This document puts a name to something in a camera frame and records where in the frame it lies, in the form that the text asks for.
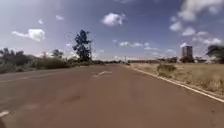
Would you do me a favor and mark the tall dark tree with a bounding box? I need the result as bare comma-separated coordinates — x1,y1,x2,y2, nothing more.
72,29,93,63

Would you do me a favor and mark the dry bush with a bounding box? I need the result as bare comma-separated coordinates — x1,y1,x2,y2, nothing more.
156,63,178,74

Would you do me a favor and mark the tall grey building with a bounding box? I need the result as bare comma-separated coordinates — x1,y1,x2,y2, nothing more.
181,45,194,63

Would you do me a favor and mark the row of green bushes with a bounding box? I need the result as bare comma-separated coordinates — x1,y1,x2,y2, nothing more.
0,47,88,75

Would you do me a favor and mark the dark broad tree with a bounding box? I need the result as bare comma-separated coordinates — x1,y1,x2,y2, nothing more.
205,44,224,65

